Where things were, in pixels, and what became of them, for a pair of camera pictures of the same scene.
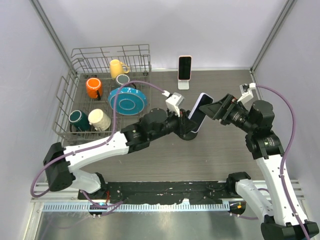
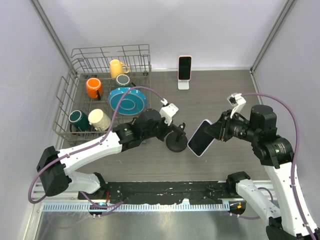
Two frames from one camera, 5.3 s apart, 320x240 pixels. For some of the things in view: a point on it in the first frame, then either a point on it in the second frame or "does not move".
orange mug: x=94 y=88 does not move
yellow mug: x=116 y=68 does not move
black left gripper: x=185 y=124 → x=167 y=129
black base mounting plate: x=146 y=192 does not move
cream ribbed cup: x=99 y=120 does not move
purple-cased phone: x=197 y=116 → x=201 y=140
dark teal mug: x=79 y=121 does not move
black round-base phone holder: x=189 y=136 → x=176 y=143
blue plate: x=130 y=101 does not move
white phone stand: x=183 y=85 does not move
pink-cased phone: x=184 y=67 does not move
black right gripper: x=222 y=109 → x=220 y=129
